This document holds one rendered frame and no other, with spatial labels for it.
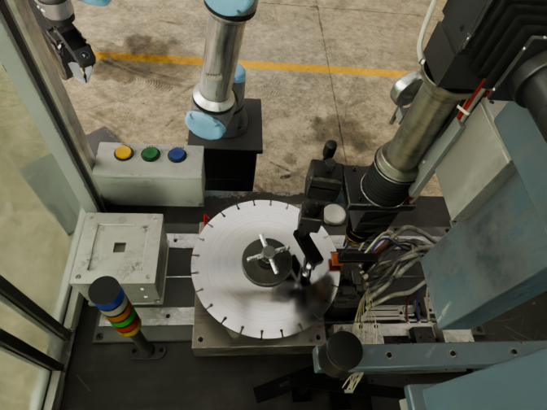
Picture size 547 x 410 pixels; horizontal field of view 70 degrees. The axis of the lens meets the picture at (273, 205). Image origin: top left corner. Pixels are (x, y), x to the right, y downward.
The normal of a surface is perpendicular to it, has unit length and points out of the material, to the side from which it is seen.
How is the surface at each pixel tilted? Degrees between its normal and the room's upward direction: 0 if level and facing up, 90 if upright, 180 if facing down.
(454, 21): 90
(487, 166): 90
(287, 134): 0
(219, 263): 0
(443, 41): 90
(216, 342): 0
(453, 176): 90
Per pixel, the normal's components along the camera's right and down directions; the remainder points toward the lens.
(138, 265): 0.11, -0.54
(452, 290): -0.99, -0.02
